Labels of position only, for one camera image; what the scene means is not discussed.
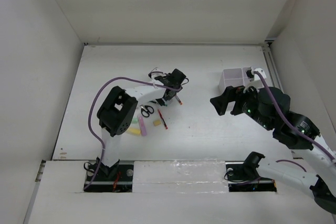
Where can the white divided organizer left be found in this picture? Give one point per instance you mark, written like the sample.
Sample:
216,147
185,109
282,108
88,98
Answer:
231,77

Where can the red pen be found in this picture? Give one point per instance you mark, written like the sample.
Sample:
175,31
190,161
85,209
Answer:
178,99
162,119

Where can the pink highlighter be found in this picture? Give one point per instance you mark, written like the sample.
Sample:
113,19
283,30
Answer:
142,126

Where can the yellow highlighter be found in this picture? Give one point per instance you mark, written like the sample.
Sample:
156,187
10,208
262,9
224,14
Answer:
134,131

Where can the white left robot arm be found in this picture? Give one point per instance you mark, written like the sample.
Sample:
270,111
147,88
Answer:
119,107

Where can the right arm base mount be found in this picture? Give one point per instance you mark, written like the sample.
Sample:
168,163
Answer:
239,182

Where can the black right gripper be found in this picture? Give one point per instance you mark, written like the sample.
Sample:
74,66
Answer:
230,94

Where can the green highlighter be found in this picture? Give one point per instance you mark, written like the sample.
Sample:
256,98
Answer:
135,120

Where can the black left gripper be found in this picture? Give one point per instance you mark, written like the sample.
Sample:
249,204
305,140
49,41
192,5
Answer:
163,102

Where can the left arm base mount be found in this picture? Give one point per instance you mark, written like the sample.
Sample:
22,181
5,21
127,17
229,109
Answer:
115,179

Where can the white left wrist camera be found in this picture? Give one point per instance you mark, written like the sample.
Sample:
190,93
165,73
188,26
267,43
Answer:
156,74

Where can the black handled scissors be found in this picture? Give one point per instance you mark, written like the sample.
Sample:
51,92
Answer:
146,110

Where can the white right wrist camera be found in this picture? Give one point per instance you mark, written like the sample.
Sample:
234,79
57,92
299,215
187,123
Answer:
256,73

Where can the aluminium rail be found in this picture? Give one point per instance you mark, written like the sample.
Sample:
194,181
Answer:
274,76

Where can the yellow eraser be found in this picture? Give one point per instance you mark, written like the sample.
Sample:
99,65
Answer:
156,122

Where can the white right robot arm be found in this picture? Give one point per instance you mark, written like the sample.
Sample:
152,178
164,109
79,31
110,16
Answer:
270,108

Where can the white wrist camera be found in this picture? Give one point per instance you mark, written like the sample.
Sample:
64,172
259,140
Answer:
256,73
156,74

